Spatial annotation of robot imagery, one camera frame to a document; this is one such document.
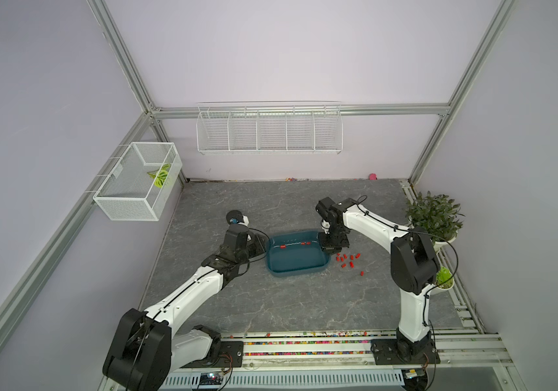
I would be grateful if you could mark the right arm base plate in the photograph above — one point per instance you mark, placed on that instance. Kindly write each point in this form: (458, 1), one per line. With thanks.
(404, 352)

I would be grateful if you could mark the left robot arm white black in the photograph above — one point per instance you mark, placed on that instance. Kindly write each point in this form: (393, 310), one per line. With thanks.
(147, 346)

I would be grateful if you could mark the white wire wall shelf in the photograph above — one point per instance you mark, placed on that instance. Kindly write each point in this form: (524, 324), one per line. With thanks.
(297, 127)

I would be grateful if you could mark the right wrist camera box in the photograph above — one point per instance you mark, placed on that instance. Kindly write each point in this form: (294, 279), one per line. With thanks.
(332, 212)

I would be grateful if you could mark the green toy in basket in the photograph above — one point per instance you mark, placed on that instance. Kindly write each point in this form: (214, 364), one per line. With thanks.
(160, 176)

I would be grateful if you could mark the white pot leafy plant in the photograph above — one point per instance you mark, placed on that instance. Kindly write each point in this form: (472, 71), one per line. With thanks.
(439, 214)

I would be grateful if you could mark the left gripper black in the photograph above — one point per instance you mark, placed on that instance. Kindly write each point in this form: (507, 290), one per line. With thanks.
(259, 247)

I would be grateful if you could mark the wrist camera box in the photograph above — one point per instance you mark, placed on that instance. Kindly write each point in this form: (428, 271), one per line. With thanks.
(236, 237)
(332, 212)

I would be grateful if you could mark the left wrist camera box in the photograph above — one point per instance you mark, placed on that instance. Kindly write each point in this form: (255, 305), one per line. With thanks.
(236, 237)

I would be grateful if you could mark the black round container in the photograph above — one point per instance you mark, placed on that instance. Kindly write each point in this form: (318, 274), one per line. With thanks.
(237, 217)

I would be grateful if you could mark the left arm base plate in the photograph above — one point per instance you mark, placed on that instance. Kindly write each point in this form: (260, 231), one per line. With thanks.
(224, 354)

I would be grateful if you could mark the teal plastic storage box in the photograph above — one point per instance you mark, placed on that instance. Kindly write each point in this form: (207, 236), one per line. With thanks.
(295, 259)

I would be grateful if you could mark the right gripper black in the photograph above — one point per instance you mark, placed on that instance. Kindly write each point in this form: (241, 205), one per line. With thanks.
(328, 248)

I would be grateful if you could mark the small white pot succulent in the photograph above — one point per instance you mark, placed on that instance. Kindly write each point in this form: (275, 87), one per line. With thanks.
(444, 279)

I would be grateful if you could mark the white wire basket left wall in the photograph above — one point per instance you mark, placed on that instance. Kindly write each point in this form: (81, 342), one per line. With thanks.
(127, 193)

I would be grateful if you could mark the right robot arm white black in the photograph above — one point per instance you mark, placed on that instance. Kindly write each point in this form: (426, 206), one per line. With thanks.
(414, 263)

